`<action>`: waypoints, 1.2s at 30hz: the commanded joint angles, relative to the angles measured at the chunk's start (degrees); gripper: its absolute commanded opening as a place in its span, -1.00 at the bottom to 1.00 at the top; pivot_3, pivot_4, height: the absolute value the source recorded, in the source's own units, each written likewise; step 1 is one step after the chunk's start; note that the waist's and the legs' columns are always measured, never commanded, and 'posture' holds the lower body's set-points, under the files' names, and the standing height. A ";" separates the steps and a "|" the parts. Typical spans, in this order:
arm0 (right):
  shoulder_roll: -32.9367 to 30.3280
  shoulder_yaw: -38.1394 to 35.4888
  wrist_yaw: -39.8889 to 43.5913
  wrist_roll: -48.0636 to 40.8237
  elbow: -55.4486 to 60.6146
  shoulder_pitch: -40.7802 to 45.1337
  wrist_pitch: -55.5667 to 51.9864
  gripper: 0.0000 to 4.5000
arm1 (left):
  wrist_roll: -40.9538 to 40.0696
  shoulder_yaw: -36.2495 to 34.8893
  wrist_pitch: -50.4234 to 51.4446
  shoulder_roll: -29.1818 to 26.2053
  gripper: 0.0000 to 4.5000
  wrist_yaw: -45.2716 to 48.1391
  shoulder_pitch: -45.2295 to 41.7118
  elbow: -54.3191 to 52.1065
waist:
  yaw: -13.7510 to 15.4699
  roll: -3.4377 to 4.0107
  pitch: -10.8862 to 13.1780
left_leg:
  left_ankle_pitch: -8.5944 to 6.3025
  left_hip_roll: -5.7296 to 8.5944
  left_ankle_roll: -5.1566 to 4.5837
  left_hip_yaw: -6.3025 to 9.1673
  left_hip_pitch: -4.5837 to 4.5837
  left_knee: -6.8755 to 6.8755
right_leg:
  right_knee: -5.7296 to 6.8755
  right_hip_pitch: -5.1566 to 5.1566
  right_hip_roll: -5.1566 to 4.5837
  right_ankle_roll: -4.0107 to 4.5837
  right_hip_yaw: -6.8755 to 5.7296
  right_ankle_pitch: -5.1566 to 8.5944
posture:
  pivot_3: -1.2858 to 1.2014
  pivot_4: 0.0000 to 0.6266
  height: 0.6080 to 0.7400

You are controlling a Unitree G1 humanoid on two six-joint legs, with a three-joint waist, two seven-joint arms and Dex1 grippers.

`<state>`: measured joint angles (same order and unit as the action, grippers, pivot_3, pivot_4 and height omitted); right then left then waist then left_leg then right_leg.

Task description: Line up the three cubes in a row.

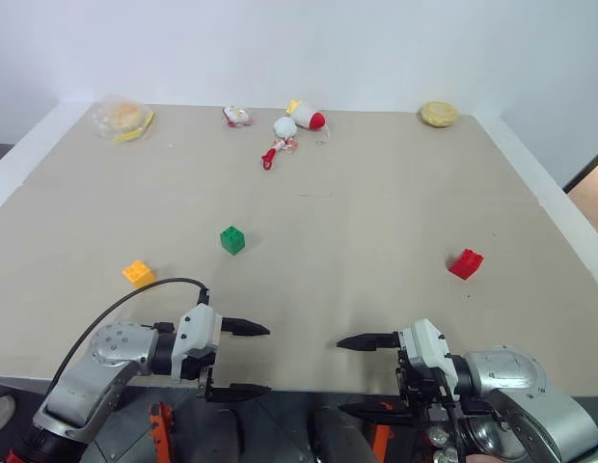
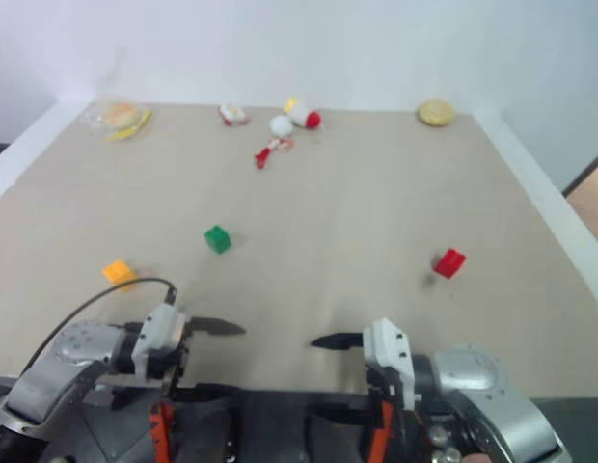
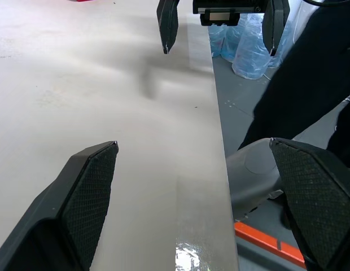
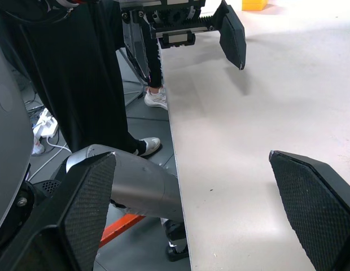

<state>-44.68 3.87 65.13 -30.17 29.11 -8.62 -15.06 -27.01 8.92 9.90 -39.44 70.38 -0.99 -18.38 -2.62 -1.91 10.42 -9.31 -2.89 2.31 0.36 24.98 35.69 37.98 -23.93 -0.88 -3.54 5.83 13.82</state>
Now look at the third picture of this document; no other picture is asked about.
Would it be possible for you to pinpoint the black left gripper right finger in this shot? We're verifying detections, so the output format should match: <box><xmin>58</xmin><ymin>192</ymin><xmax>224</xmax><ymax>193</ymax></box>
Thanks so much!
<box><xmin>269</xmin><ymin>137</ymin><xmax>350</xmax><ymax>271</ymax></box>

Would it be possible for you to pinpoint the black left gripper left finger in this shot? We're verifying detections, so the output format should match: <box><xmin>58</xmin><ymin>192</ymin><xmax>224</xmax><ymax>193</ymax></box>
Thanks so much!
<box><xmin>0</xmin><ymin>141</ymin><xmax>120</xmax><ymax>271</ymax></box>

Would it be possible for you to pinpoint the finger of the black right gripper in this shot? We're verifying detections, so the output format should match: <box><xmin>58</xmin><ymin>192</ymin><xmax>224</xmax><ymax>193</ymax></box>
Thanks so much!
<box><xmin>156</xmin><ymin>0</ymin><xmax>180</xmax><ymax>55</ymax></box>
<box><xmin>261</xmin><ymin>0</ymin><xmax>290</xmax><ymax>57</ymax></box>

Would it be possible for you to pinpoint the blue plastic bag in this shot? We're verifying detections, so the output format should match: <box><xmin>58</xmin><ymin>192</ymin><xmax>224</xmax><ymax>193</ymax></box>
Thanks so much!
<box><xmin>220</xmin><ymin>15</ymin><xmax>243</xmax><ymax>63</ymax></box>
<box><xmin>231</xmin><ymin>13</ymin><xmax>272</xmax><ymax>80</ymax></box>
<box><xmin>267</xmin><ymin>16</ymin><xmax>295</xmax><ymax>69</ymax></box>
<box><xmin>208</xmin><ymin>24</ymin><xmax>228</xmax><ymax>58</ymax></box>

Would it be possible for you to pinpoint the grey rounded robot body shell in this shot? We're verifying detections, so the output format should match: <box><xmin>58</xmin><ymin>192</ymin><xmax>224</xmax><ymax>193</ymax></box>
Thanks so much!
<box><xmin>225</xmin><ymin>137</ymin><xmax>286</xmax><ymax>222</ymax></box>

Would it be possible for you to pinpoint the large black draped shape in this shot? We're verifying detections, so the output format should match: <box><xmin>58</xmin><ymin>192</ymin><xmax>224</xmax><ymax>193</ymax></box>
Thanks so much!
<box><xmin>237</xmin><ymin>0</ymin><xmax>350</xmax><ymax>170</ymax></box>

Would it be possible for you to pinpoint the orange floor bar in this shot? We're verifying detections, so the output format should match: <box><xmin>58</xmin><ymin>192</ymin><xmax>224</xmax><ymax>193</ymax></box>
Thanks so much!
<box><xmin>234</xmin><ymin>221</ymin><xmax>307</xmax><ymax>269</ymax></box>

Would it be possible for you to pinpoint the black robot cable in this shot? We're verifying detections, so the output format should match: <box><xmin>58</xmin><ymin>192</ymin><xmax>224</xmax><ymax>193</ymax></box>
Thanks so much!
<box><xmin>303</xmin><ymin>0</ymin><xmax>350</xmax><ymax>7</ymax></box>

